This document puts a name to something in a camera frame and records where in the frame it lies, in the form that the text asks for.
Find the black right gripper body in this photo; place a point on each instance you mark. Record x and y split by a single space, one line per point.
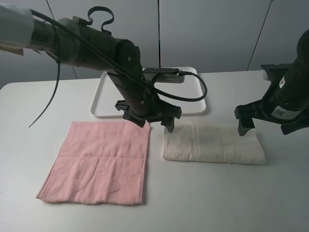
291 116

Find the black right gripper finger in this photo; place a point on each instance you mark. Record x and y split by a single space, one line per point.
245 125

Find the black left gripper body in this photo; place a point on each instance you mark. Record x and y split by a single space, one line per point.
151 111

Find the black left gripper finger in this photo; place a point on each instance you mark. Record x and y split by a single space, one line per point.
136 121
168 123

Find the white terry towel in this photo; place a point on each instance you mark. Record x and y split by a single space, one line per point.
212 143

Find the pink terry towel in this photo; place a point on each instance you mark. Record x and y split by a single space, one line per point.
99 162

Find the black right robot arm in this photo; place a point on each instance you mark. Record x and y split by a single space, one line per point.
286 101

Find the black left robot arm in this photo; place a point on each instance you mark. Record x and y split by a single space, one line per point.
73 42

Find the white rectangular plastic tray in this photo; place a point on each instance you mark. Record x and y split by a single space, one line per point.
106 96

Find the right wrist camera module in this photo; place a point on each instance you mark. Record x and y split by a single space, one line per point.
273 71

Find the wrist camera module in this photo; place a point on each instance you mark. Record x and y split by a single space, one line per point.
273 71
163 75

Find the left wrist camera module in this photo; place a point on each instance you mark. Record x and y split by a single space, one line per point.
163 75

